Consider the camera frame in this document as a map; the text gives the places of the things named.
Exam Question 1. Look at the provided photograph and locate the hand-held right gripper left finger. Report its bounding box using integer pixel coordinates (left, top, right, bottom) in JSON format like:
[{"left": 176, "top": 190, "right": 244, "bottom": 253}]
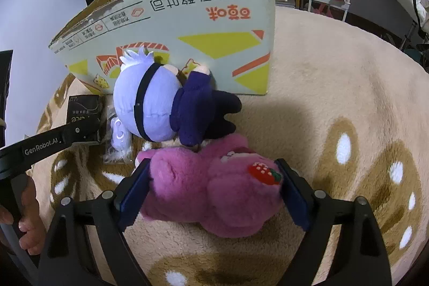
[{"left": 38, "top": 159, "right": 155, "bottom": 286}]

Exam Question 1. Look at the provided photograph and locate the beige bear-print blanket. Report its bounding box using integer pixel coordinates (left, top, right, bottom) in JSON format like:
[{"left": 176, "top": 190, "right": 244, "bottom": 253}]
[{"left": 32, "top": 6, "right": 429, "bottom": 286}]

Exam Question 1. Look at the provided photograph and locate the person's left hand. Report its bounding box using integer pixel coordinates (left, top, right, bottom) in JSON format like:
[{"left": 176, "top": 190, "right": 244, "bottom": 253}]
[{"left": 18, "top": 177, "right": 44, "bottom": 255}]

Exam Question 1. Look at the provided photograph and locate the black tissue packet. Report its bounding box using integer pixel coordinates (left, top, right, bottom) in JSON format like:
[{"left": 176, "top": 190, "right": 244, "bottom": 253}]
[{"left": 65, "top": 94, "right": 106, "bottom": 129}]

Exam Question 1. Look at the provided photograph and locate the pink bear plush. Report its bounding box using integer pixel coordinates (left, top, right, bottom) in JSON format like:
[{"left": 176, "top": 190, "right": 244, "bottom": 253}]
[{"left": 136, "top": 133, "right": 285, "bottom": 238}]

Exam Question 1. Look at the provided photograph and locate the printed cardboard box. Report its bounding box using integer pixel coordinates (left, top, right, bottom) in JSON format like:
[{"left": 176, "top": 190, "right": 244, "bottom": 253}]
[{"left": 47, "top": 0, "right": 276, "bottom": 95}]

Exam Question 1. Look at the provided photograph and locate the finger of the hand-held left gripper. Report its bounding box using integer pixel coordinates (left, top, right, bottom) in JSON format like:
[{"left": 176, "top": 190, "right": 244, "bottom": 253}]
[{"left": 62, "top": 118, "right": 102, "bottom": 147}]

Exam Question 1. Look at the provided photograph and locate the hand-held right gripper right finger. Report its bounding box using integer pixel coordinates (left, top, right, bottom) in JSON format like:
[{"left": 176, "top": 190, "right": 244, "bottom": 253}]
[{"left": 275, "top": 159, "right": 393, "bottom": 286}]

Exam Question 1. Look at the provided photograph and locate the purple toy in clear bag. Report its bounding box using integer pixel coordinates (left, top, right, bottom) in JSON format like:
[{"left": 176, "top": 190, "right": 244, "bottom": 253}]
[{"left": 102, "top": 98, "right": 136, "bottom": 164}]

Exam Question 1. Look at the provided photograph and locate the white-haired plush doll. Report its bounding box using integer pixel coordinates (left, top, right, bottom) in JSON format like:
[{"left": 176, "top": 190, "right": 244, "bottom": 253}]
[{"left": 112, "top": 48, "right": 242, "bottom": 147}]

